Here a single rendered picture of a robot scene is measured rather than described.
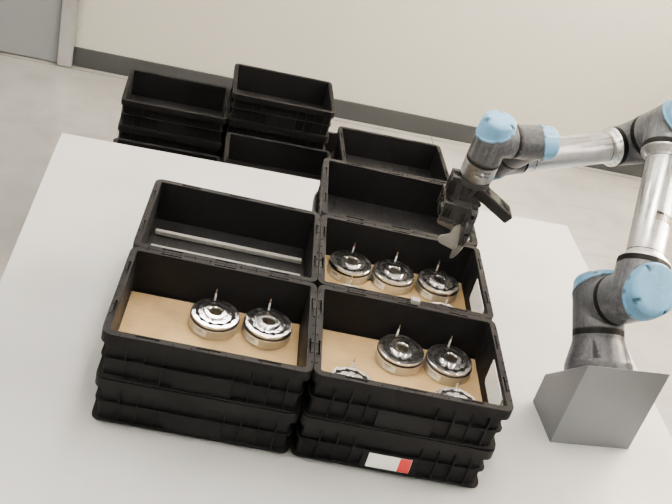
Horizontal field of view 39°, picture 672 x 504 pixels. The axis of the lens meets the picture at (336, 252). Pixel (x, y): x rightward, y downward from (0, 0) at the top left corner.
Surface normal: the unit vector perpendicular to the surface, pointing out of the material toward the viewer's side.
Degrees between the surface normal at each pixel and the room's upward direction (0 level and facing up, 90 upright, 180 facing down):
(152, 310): 0
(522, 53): 90
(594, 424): 90
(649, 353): 0
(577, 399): 90
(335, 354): 0
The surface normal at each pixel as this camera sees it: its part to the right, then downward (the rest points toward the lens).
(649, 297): 0.32, -0.08
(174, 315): 0.24, -0.82
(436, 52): 0.06, 0.55
